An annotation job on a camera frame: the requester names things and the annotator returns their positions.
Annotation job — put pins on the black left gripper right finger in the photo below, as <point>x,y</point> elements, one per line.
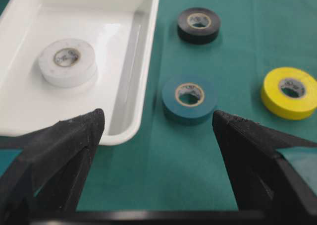
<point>261,177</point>

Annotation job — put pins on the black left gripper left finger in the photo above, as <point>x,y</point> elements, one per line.
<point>51,167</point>

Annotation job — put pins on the white tape roll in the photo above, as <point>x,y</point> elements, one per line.
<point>68,63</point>

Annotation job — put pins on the yellow tape roll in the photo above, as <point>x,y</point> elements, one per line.
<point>289,93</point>

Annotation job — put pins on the green tape roll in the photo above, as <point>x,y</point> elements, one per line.
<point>188,99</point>

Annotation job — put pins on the white plastic tray case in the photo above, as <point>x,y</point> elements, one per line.
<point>121,33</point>

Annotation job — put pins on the black tape roll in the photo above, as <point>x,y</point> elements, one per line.
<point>198,25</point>

